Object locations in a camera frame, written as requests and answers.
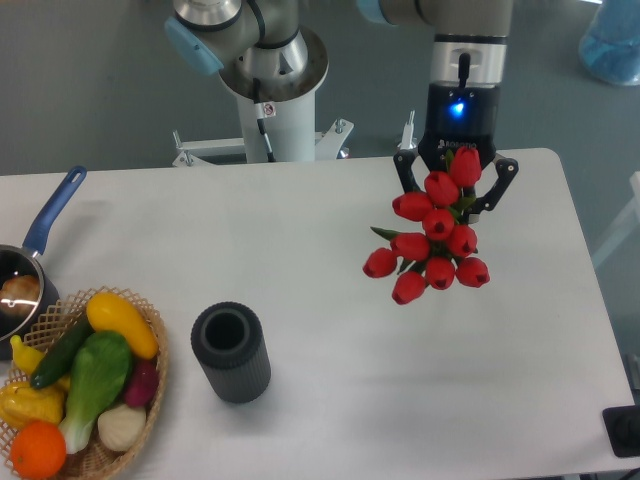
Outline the black device at edge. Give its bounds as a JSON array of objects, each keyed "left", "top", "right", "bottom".
[{"left": 602, "top": 405, "right": 640, "bottom": 458}]

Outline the orange fruit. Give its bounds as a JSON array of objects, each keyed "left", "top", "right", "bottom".
[{"left": 9, "top": 421, "right": 67, "bottom": 479}]

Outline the green bok choy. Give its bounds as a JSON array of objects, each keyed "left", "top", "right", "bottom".
[{"left": 59, "top": 331, "right": 133, "bottom": 455}]

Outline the yellow banana pepper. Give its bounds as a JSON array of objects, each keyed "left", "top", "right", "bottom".
[{"left": 9, "top": 335, "right": 45, "bottom": 382}]

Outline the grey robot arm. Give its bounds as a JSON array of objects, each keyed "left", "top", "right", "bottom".
[{"left": 164, "top": 1, "right": 518, "bottom": 222}]

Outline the woven wicker basket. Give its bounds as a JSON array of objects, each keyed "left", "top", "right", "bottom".
[{"left": 22, "top": 286, "right": 169, "bottom": 479}]

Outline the white garlic bulb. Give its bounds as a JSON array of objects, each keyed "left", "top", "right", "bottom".
[{"left": 97, "top": 404, "right": 146, "bottom": 452}]

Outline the dark grey ribbed vase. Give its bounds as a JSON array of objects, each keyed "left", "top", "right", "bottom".
[{"left": 190, "top": 301, "right": 271, "bottom": 404}]

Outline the brown bread roll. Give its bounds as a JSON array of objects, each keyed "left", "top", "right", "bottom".
[{"left": 1, "top": 275, "right": 40, "bottom": 319}]

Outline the white metal base frame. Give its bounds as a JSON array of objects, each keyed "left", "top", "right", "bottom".
[{"left": 172, "top": 110, "right": 417, "bottom": 167}]

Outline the dark green cucumber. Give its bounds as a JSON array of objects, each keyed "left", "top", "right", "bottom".
[{"left": 30, "top": 316, "right": 94, "bottom": 389}]

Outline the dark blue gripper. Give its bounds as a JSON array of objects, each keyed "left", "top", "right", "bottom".
[{"left": 393, "top": 83, "right": 519, "bottom": 224}]

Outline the yellow squash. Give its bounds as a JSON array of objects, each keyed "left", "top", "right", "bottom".
[{"left": 86, "top": 292, "right": 159, "bottom": 360}]

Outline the blue handled saucepan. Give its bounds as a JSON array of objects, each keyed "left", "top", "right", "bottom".
[{"left": 1, "top": 166, "right": 87, "bottom": 361}]

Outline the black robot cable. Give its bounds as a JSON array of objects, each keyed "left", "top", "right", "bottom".
[{"left": 252, "top": 78, "right": 277, "bottom": 163}]

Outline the red tulip bouquet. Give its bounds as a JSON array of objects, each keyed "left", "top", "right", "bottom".
[{"left": 362, "top": 146, "right": 490, "bottom": 305}]

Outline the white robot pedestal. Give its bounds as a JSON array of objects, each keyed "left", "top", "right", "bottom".
[{"left": 220, "top": 26, "right": 329, "bottom": 163}]

